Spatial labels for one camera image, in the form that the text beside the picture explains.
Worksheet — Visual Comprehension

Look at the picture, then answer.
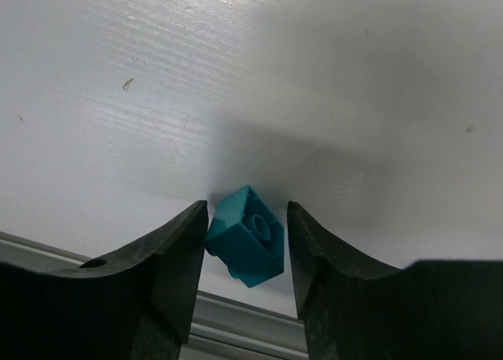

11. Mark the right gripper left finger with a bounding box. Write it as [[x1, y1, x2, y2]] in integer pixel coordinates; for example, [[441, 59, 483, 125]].
[[1, 200, 208, 359]]

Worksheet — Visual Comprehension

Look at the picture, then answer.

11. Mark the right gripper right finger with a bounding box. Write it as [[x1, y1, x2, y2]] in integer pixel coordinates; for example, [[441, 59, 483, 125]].
[[287, 202, 502, 359]]

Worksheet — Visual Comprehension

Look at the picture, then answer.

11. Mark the small teal lego brick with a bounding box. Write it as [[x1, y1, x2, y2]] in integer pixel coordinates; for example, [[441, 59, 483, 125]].
[[205, 186, 285, 288]]

